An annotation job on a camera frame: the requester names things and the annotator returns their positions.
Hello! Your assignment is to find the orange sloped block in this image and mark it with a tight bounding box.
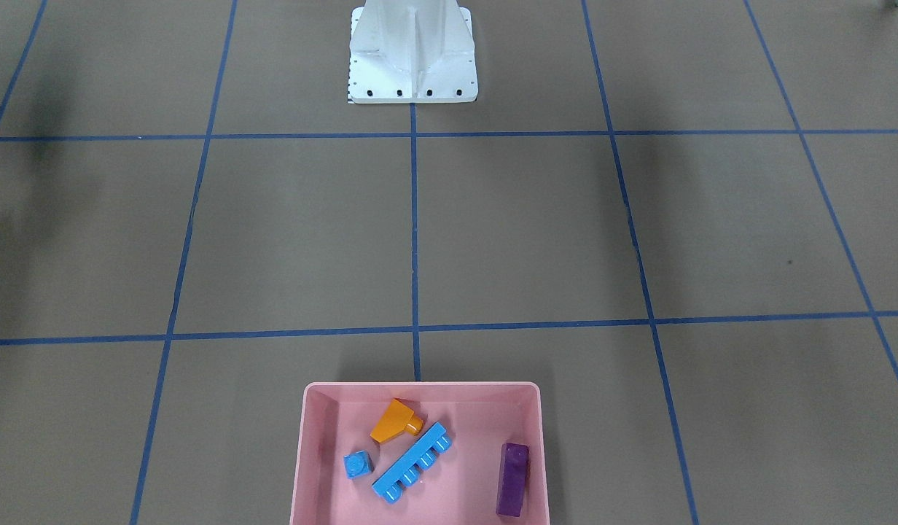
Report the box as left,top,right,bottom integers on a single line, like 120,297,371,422
370,398,423,444

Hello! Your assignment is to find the purple sloped block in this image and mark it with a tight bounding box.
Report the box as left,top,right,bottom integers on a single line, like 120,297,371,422
495,442,529,518

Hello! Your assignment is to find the pink plastic box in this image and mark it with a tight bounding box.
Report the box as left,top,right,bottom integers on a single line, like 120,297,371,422
289,381,551,524

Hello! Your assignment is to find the small blue cube block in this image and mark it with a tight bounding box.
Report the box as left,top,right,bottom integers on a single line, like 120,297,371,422
343,451,375,481

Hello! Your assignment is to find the long blue studded block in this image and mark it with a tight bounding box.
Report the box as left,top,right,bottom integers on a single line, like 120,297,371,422
372,421,453,505

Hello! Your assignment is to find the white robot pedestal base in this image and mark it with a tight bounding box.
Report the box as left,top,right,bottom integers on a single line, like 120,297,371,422
347,1,479,104

